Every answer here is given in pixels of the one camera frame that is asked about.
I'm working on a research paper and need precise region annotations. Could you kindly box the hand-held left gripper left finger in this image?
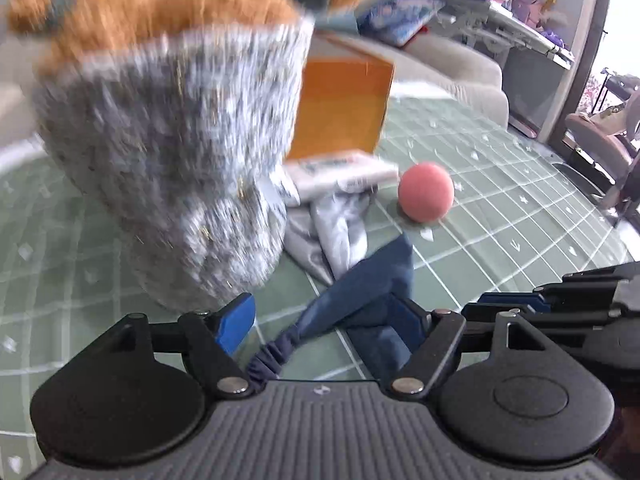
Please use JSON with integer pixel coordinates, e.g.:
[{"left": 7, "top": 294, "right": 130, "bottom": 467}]
[{"left": 119, "top": 291, "right": 257, "bottom": 401}]

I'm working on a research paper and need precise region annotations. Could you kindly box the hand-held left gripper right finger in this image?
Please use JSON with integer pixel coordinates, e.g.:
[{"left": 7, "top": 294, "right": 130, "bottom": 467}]
[{"left": 386, "top": 294, "right": 552, "bottom": 395}]

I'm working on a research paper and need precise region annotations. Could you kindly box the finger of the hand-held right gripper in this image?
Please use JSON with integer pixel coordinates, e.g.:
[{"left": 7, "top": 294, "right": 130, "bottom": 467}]
[
  {"left": 461, "top": 292, "right": 624, "bottom": 334},
  {"left": 532, "top": 280, "right": 626, "bottom": 305}
]

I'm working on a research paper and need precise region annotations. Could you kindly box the blue denim cloth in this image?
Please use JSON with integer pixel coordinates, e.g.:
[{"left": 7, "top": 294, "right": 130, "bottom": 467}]
[{"left": 242, "top": 234, "right": 432, "bottom": 397}]

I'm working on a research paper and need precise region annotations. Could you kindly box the grey orange furry sock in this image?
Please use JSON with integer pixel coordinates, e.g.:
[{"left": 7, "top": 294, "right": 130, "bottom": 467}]
[{"left": 7, "top": 0, "right": 376, "bottom": 311}]

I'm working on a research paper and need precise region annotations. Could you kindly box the orange cardboard box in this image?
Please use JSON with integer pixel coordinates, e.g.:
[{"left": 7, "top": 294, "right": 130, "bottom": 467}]
[{"left": 287, "top": 30, "right": 397, "bottom": 162}]

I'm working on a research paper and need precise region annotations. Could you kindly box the grey cloth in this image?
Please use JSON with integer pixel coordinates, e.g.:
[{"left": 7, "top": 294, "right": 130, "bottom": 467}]
[{"left": 282, "top": 187, "right": 377, "bottom": 284}]

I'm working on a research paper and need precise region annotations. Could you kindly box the pink ball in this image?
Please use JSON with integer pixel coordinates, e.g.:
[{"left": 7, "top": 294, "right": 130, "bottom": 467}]
[{"left": 398, "top": 162, "right": 456, "bottom": 224}]

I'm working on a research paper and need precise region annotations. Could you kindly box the brown chair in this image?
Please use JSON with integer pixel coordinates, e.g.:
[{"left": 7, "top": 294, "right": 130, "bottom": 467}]
[{"left": 565, "top": 110, "right": 640, "bottom": 212}]

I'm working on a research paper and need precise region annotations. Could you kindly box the white packet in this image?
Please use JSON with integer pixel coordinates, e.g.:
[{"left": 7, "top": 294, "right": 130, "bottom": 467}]
[{"left": 285, "top": 150, "right": 401, "bottom": 206}]

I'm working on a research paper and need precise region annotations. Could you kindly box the beige sofa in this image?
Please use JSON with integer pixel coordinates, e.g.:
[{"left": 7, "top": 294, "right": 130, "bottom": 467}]
[{"left": 0, "top": 10, "right": 510, "bottom": 161}]

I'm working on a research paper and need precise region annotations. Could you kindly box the white desk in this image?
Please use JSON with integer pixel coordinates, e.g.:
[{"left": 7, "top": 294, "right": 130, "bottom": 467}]
[{"left": 440, "top": 0, "right": 577, "bottom": 142}]

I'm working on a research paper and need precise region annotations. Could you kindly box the printed blue cushion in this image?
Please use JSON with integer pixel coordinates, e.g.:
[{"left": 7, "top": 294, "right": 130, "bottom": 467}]
[{"left": 356, "top": 0, "right": 446, "bottom": 49}]

